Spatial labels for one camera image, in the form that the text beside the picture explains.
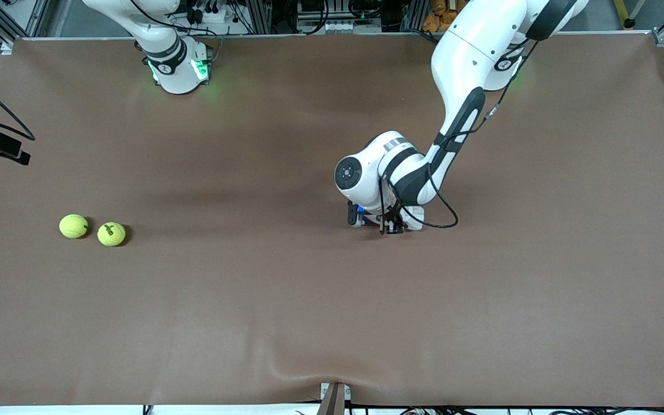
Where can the clear Wilson tennis ball can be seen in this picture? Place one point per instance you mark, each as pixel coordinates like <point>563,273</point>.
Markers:
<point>415,219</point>

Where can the plain yellow tennis ball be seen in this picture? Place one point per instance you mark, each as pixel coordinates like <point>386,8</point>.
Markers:
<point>73,226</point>

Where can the yellow tennis ball black logo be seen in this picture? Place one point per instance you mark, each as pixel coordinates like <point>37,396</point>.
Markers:
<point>111,234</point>

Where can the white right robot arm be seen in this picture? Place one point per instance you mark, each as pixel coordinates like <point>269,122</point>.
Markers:
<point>176,75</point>

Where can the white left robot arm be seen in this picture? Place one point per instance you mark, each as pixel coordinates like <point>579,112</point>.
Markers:
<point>470,52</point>

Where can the brown table mat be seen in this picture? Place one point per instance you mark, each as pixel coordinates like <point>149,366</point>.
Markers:
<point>332,317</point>

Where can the white terminal block row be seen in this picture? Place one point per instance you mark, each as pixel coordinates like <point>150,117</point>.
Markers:
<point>338,26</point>

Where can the pile of orange round items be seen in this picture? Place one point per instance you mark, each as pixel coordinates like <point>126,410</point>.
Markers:
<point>436,20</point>

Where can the white power strip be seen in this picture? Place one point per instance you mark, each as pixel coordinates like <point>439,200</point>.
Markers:
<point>211,16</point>

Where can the yellow pole black base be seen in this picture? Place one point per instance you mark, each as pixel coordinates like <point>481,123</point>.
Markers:
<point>620,8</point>

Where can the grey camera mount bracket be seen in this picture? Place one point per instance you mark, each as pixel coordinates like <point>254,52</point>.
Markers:
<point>334,400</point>

